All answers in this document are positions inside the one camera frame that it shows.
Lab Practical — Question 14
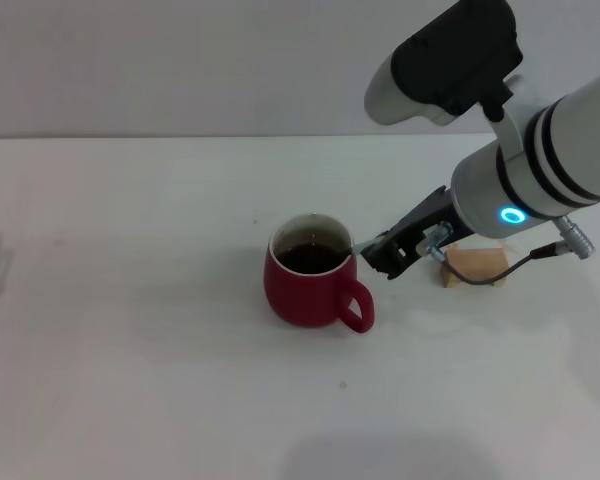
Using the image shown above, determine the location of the light wooden arch block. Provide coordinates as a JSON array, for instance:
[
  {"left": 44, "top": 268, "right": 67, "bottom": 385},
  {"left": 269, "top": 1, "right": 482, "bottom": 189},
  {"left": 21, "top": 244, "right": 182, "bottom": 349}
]
[{"left": 439, "top": 243, "right": 510, "bottom": 290}]

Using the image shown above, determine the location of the blue handled metal spoon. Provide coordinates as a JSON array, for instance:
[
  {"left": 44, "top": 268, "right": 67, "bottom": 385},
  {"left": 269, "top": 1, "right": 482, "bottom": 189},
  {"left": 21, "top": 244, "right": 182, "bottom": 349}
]
[{"left": 346, "top": 236, "right": 382, "bottom": 257}]

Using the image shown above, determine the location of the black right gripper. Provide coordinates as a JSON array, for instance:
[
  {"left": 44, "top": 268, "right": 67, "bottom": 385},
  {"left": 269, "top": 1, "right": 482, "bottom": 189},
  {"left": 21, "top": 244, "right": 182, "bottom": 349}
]
[{"left": 359, "top": 185, "right": 477, "bottom": 282}]

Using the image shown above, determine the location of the dark gripper cable with connector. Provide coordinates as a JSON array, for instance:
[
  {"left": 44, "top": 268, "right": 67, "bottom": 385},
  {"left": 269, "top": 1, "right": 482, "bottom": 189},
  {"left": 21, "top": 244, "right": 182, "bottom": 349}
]
[{"left": 419, "top": 216, "right": 598, "bottom": 288}]

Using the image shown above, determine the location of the red ceramic coffee cup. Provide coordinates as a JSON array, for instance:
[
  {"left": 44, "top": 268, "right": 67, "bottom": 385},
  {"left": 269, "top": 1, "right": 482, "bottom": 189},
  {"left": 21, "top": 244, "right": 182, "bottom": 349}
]
[{"left": 263, "top": 213, "right": 376, "bottom": 335}]

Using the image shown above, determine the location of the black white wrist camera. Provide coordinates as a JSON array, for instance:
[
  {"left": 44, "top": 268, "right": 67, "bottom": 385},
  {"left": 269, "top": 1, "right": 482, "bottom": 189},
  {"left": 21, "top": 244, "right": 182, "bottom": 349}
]
[{"left": 363, "top": 0, "right": 525, "bottom": 151}]

